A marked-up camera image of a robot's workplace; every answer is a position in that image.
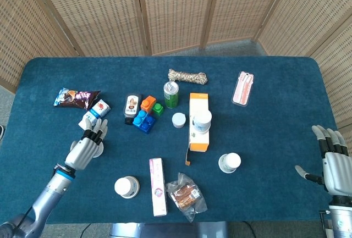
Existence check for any light blue toy block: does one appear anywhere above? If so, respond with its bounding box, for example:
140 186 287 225
133 110 148 126

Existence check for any orange toy building block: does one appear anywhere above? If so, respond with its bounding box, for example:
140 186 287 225
140 95 157 113

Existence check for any bread in clear bag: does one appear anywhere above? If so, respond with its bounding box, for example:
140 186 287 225
166 172 208 223

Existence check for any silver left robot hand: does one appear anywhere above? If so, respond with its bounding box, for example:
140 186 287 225
64 118 109 171

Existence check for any floral paper cup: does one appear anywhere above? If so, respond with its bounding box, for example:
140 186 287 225
92 138 105 159
114 176 139 198
218 152 242 174

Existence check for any nut-label bottle black cap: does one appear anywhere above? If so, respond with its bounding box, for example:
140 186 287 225
124 93 142 125

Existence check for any white jar grey lid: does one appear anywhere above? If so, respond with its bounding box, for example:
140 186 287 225
172 112 186 129

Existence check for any stack of floral paper cups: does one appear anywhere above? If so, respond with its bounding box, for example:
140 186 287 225
191 109 213 134

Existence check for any coiled speckled rope bundle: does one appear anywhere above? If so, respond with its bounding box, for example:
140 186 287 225
168 69 208 85

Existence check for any dark blue toy block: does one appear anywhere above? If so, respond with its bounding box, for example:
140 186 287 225
136 114 157 135

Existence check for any pink white toothpaste box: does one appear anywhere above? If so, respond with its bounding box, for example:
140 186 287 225
149 158 168 217

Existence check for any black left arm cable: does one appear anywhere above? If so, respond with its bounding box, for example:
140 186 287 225
19 206 34 229

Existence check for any white and orange carton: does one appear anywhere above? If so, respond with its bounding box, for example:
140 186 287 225
184 92 210 167

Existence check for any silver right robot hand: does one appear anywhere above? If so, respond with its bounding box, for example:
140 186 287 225
294 124 352 197

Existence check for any pink razor blister pack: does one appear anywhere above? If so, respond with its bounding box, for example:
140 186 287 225
232 71 255 107

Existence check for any brown snack bag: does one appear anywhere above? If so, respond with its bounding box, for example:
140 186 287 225
53 87 101 110

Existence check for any woven bamboo folding screen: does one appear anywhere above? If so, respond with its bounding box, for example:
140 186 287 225
0 0 352 156

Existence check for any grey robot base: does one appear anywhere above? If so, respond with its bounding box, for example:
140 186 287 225
109 221 229 238

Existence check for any green drink can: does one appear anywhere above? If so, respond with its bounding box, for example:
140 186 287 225
163 81 180 109

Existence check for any green toy building block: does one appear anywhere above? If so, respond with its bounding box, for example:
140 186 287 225
152 103 164 117

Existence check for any white blue milk bottle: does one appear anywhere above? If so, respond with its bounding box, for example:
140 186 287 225
78 99 111 131

